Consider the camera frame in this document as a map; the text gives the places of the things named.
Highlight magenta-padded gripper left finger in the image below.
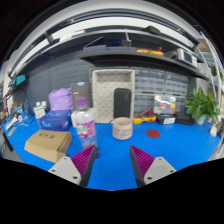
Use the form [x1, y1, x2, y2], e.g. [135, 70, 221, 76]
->
[48, 144, 98, 188]

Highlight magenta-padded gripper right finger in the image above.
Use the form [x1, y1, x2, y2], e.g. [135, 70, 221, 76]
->
[129, 145, 177, 188]

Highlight clear bottle with purple cap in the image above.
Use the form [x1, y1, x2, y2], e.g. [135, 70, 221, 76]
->
[75, 97, 98, 150]

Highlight brown cardboard box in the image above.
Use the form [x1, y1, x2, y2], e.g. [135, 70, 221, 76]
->
[24, 129, 73, 164]

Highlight flat round red coaster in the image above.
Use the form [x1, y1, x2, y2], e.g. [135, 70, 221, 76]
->
[145, 128, 162, 139]

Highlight blue printed box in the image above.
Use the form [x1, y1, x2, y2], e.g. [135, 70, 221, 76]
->
[39, 110, 72, 132]

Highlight black box with white label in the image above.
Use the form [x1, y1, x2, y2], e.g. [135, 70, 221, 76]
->
[156, 113, 177, 126]

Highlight yellow multimeter with red leads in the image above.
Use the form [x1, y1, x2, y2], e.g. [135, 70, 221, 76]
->
[132, 109, 158, 125]

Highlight beige patterned cup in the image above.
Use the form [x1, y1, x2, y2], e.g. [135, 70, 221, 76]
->
[111, 116, 134, 141]

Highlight black zip case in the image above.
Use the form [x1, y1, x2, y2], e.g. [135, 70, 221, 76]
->
[173, 111, 196, 127]

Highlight small white card box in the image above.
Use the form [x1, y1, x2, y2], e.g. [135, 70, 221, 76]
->
[33, 105, 47, 120]

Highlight clear organizer box, colourful parts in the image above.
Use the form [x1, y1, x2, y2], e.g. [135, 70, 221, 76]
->
[153, 94, 177, 115]

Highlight low grey drawer cabinet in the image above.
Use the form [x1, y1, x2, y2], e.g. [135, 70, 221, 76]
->
[133, 92, 188, 118]

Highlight white power adapter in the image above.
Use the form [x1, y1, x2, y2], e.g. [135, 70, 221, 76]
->
[209, 125, 219, 138]

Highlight purple plastic bag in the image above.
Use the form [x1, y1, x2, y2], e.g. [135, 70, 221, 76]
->
[48, 87, 74, 113]

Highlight black rectangular case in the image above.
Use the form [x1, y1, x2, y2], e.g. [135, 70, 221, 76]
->
[113, 87, 132, 120]

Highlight dark grey upright box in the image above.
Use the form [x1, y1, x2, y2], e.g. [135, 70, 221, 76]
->
[70, 81, 93, 109]

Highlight green potted plant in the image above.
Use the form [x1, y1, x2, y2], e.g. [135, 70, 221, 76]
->
[184, 86, 221, 125]

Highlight white perforated tray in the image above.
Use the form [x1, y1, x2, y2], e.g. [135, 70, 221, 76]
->
[91, 68, 136, 124]

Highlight narrow grey drawer cabinet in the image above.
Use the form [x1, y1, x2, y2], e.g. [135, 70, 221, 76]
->
[164, 71, 189, 97]

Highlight wide grey drawer cabinet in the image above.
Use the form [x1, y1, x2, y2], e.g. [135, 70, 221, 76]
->
[134, 68, 166, 95]

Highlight teal tool holder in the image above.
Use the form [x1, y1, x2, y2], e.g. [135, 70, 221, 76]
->
[13, 74, 27, 87]

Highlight white metal rack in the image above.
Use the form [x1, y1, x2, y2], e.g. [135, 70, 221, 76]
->
[199, 30, 224, 103]

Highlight dark grey wall shelf unit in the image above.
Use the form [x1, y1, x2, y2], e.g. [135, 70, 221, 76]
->
[8, 8, 209, 81]

